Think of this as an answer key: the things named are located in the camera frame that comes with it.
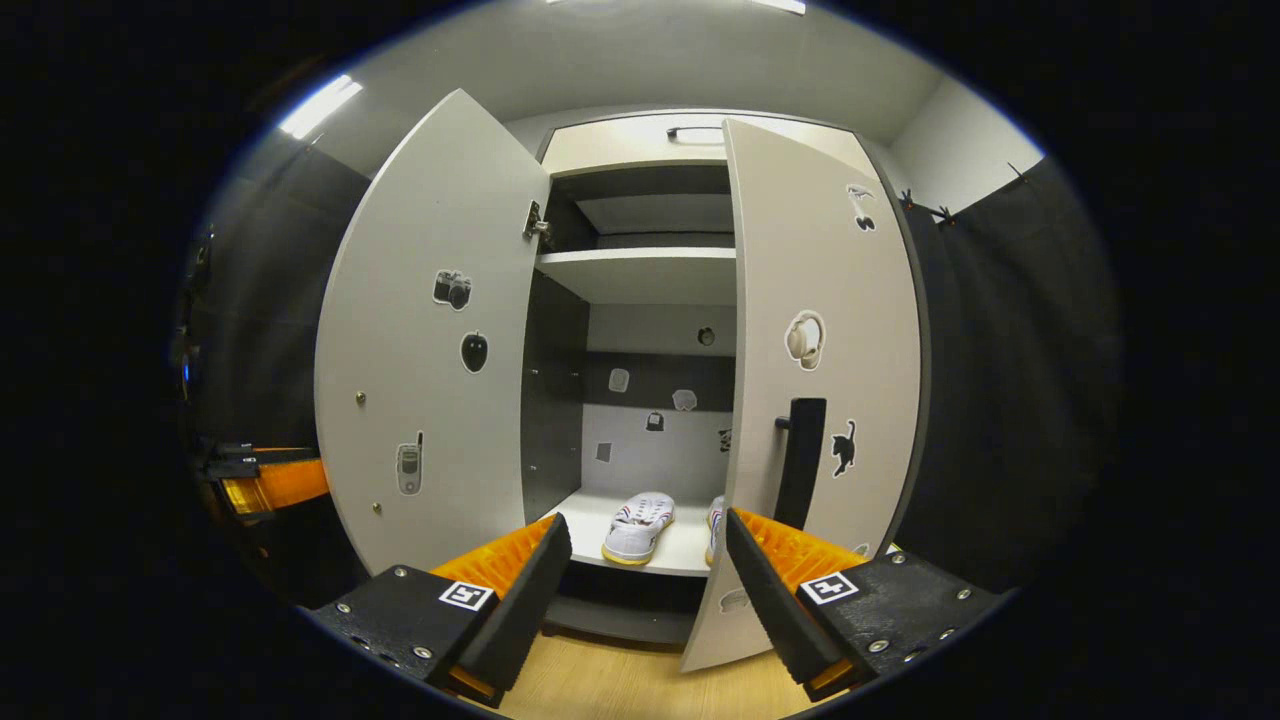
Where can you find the white cabinet drawer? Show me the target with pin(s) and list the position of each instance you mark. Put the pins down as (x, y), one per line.
(620, 145)

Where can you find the white striped shoe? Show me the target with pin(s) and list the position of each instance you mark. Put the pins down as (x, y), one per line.
(716, 530)
(640, 520)

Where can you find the white shoe cabinet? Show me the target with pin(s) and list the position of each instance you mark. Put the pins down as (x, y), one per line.
(640, 455)

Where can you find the black backdrop cloth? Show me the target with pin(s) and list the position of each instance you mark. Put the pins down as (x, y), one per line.
(1000, 400)

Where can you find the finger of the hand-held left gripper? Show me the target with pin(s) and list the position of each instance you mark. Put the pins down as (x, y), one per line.
(285, 485)

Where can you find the white cabinet door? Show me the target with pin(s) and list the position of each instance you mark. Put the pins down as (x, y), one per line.
(800, 250)
(430, 200)

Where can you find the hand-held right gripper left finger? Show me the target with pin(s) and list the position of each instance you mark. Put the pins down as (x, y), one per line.
(525, 610)

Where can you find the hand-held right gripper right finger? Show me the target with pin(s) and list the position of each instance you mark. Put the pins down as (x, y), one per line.
(770, 600)

